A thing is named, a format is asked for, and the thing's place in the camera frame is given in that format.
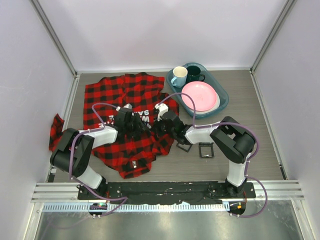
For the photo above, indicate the red black plaid shirt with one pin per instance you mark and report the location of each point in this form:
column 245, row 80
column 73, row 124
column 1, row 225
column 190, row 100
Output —
column 130, row 156

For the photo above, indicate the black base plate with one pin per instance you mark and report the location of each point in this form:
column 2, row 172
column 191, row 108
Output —
column 175, row 192

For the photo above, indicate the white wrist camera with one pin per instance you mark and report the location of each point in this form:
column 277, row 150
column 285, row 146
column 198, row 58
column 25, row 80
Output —
column 160, row 109
column 127, row 107

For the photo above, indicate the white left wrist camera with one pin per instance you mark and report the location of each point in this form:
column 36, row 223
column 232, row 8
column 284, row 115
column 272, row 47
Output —
column 127, row 107

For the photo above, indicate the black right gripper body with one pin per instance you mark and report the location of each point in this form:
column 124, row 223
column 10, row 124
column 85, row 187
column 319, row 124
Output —
column 173, row 132

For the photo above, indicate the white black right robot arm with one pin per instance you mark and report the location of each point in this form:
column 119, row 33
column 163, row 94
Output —
column 234, row 140

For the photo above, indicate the light blue mug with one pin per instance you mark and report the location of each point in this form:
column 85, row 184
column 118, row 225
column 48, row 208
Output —
column 180, row 74

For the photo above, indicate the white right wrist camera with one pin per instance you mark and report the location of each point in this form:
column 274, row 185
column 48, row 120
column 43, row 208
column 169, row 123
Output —
column 160, row 109

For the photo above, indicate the black open box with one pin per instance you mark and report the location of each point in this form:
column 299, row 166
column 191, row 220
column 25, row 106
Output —
column 184, row 147
column 206, row 150

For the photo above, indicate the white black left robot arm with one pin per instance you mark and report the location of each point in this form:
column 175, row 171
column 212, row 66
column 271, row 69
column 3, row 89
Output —
column 73, row 151

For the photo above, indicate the white slotted cable duct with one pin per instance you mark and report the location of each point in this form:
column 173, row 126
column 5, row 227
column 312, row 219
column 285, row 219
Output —
column 96, row 207

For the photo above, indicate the black open box right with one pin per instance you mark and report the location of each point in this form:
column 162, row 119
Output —
column 206, row 150

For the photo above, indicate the white plate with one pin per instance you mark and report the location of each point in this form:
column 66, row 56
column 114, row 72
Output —
column 206, row 104

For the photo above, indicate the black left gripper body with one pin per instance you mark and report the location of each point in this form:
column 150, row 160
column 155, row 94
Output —
column 134, row 127

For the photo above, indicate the teal plastic tray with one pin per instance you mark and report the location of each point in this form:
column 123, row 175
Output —
column 209, row 79

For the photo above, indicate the dark green mug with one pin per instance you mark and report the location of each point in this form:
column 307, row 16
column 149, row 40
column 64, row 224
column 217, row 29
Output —
column 194, row 74

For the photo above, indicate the pink plate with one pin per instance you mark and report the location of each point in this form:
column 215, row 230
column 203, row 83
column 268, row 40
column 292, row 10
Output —
column 194, row 88

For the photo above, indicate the black open box left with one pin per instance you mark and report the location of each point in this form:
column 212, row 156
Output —
column 184, row 147

